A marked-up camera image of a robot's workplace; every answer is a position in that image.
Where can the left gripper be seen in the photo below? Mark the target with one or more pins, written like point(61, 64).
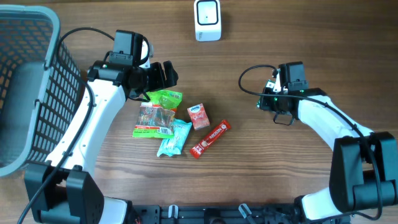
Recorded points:
point(160, 82)

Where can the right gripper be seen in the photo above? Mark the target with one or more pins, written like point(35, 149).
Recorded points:
point(266, 104)

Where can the green snack bag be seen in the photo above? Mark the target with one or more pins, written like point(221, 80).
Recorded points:
point(156, 116)

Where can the red tissue pack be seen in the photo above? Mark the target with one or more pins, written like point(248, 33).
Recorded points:
point(198, 116)

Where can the mint green pack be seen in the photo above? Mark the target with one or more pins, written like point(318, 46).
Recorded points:
point(174, 146)

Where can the red Nescafe stick sachet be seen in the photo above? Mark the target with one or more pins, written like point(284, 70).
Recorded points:
point(209, 139)

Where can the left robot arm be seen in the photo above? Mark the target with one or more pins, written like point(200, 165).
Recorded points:
point(62, 189)

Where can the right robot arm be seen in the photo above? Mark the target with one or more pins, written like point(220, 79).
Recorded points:
point(364, 163)

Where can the white barcode scanner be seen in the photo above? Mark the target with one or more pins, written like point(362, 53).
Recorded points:
point(207, 15)

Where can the dark grey plastic basket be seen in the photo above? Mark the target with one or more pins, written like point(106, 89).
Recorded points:
point(40, 92)

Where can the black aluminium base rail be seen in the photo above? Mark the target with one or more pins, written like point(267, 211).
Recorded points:
point(282, 213)

